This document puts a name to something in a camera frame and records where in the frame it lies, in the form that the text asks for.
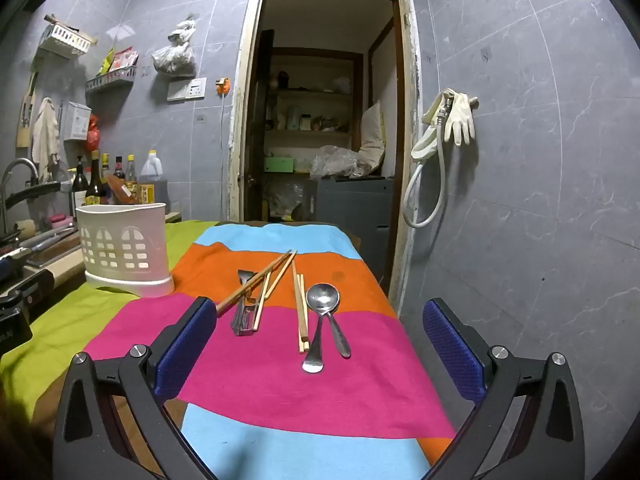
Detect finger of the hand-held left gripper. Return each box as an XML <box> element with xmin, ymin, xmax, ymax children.
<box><xmin>0</xmin><ymin>269</ymin><xmax>55</xmax><ymax>318</ymax></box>
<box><xmin>0</xmin><ymin>252</ymin><xmax>26</xmax><ymax>280</ymax></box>

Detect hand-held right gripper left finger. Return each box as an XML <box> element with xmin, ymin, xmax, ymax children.
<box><xmin>52</xmin><ymin>296</ymin><xmax>218</xmax><ymax>480</ymax></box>

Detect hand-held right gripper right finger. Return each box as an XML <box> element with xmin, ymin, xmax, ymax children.
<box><xmin>422</xmin><ymin>297</ymin><xmax>586</xmax><ymax>480</ymax></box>

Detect metal fork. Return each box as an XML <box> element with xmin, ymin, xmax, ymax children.
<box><xmin>231</xmin><ymin>269</ymin><xmax>262</xmax><ymax>337</ymax></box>

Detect brown wooden chopstick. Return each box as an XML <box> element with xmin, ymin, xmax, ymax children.
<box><xmin>215</xmin><ymin>249</ymin><xmax>293</xmax><ymax>317</ymax></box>
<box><xmin>240</xmin><ymin>250</ymin><xmax>299</xmax><ymax>301</ymax></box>

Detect light wooden chopstick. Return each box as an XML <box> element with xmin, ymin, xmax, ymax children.
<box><xmin>259</xmin><ymin>259</ymin><xmax>291</xmax><ymax>313</ymax></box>
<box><xmin>291</xmin><ymin>260</ymin><xmax>305</xmax><ymax>353</ymax></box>
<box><xmin>298</xmin><ymin>273</ymin><xmax>310</xmax><ymax>352</ymax></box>
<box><xmin>252</xmin><ymin>271</ymin><xmax>273</xmax><ymax>333</ymax></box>

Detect white plastic utensil holder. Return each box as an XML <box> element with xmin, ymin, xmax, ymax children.
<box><xmin>75</xmin><ymin>203</ymin><xmax>176</xmax><ymax>297</ymax></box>

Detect metal spoon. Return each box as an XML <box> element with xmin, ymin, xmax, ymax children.
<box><xmin>301</xmin><ymin>312</ymin><xmax>327</xmax><ymax>375</ymax></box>
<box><xmin>306</xmin><ymin>283</ymin><xmax>352</xmax><ymax>359</ymax></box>

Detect kitchen knife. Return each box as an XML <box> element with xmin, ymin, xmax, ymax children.
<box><xmin>20</xmin><ymin>225</ymin><xmax>78</xmax><ymax>253</ymax></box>

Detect metal faucet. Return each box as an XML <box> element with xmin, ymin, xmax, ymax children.
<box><xmin>0</xmin><ymin>157</ymin><xmax>40</xmax><ymax>226</ymax></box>

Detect dark glass bottle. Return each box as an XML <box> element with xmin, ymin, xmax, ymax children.
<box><xmin>71</xmin><ymin>156</ymin><xmax>90</xmax><ymax>208</ymax></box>

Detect dark sauce bottle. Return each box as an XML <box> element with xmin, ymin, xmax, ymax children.
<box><xmin>85</xmin><ymin>151</ymin><xmax>108</xmax><ymax>206</ymax></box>

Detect striped colourful cloth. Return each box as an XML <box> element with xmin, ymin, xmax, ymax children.
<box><xmin>82</xmin><ymin>222</ymin><xmax>458</xmax><ymax>480</ymax></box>

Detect brown packet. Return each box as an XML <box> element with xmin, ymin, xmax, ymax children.
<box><xmin>106</xmin><ymin>175</ymin><xmax>138</xmax><ymax>206</ymax></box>

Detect white towel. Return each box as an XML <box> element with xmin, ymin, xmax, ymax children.
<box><xmin>31</xmin><ymin>97</ymin><xmax>61</xmax><ymax>183</ymax></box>

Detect hanging cutting board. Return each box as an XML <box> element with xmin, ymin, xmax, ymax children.
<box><xmin>16</xmin><ymin>72</ymin><xmax>38</xmax><ymax>148</ymax></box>

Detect red plastic bag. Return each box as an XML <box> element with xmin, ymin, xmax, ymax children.
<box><xmin>85</xmin><ymin>114</ymin><xmax>101</xmax><ymax>153</ymax></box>

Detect white box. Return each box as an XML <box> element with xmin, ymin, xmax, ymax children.
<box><xmin>60</xmin><ymin>101</ymin><xmax>92</xmax><ymax>141</ymax></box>

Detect grey cabinet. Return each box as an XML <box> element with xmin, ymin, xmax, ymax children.
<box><xmin>305</xmin><ymin>176</ymin><xmax>396</xmax><ymax>286</ymax></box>

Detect white rubber glove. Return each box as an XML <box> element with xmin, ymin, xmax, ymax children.
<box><xmin>444</xmin><ymin>91</ymin><xmax>480</xmax><ymax>148</ymax></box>
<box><xmin>411</xmin><ymin>87</ymin><xmax>458</xmax><ymax>162</ymax></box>

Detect clear plastic bag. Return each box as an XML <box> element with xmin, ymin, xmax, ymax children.
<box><xmin>310</xmin><ymin>145</ymin><xmax>373</xmax><ymax>179</ymax></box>

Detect white pillow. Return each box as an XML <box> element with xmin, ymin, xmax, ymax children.
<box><xmin>357</xmin><ymin>100</ymin><xmax>386</xmax><ymax>177</ymax></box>

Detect snack packets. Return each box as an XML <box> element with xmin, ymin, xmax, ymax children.
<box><xmin>100</xmin><ymin>46</ymin><xmax>138</xmax><ymax>73</ymax></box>

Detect hanging plastic bag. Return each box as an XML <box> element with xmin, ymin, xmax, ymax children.
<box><xmin>151</xmin><ymin>14</ymin><xmax>197</xmax><ymax>75</ymax></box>

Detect wooden shelf unit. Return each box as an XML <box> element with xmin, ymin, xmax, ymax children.
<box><xmin>260</xmin><ymin>47</ymin><xmax>363</xmax><ymax>176</ymax></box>

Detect white hose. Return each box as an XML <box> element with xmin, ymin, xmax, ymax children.
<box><xmin>402</xmin><ymin>95</ymin><xmax>453</xmax><ymax>229</ymax></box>

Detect grey wall rack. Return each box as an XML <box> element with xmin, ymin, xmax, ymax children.
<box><xmin>85</xmin><ymin>65</ymin><xmax>138</xmax><ymax>93</ymax></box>

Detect white wall basket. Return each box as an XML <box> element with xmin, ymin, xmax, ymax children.
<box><xmin>37</xmin><ymin>14</ymin><xmax>99</xmax><ymax>58</ymax></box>

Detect door frame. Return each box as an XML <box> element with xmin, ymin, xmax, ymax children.
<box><xmin>227</xmin><ymin>0</ymin><xmax>423</xmax><ymax>313</ymax></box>

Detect wall switch plate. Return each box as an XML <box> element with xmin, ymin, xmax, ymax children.
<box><xmin>166</xmin><ymin>77</ymin><xmax>208</xmax><ymax>102</ymax></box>

